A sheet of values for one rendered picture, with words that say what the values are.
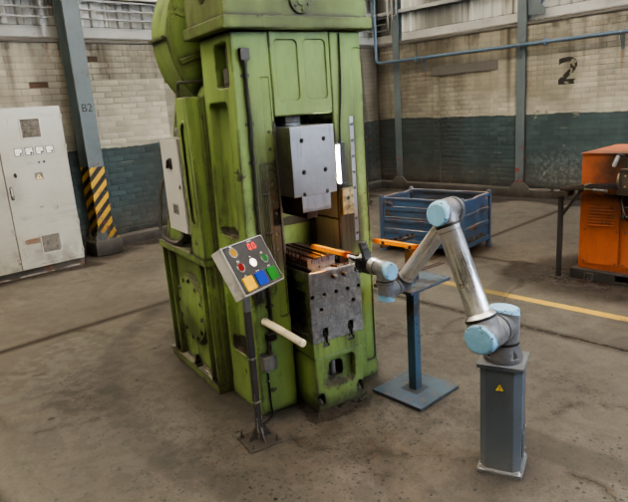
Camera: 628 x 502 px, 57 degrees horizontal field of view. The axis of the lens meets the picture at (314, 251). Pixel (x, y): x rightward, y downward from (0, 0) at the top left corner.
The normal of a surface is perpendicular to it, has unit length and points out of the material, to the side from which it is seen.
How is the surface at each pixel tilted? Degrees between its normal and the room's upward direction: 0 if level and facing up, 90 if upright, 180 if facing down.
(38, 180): 90
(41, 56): 95
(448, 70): 90
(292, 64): 90
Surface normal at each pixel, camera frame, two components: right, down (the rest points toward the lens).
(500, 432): -0.44, 0.25
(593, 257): -0.72, 0.16
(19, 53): 0.68, 0.15
